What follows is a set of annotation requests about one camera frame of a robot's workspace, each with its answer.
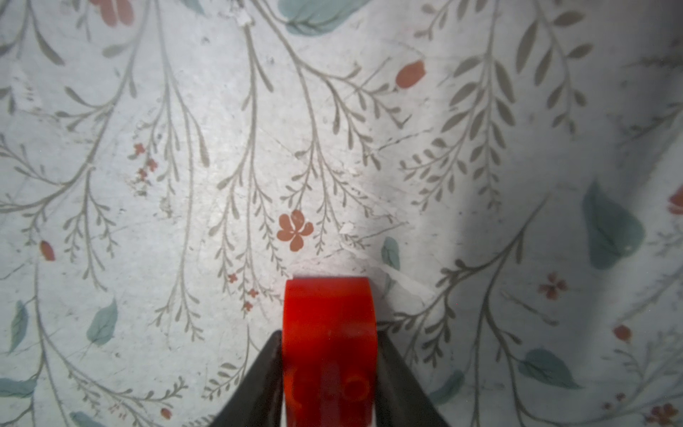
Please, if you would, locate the red lego brick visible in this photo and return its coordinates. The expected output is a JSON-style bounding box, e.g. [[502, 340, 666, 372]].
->
[[282, 277, 378, 426]]

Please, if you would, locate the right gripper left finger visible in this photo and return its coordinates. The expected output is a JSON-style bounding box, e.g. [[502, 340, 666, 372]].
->
[[210, 330, 283, 427]]

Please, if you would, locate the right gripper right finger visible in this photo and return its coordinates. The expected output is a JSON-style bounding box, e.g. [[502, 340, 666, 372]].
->
[[375, 332, 448, 427]]

